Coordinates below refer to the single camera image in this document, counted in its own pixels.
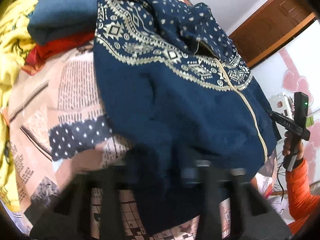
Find navy patterned hooded jacket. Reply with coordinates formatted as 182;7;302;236
49;0;278;234

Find orange sleeve forearm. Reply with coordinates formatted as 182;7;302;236
286;159;319;234

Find person right hand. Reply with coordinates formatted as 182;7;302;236
283;131;304;160

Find white cabinet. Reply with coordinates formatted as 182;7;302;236
268;92;315;128

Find newspaper print bed cover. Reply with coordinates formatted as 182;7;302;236
4;0;278;240

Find brown wooden door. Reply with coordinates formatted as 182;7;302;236
230;0;316;68

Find red garment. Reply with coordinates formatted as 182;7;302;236
21;31;94;76

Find yellow garment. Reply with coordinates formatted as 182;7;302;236
1;0;39;212

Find blue denim jeans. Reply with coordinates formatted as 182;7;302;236
27;0;97;45

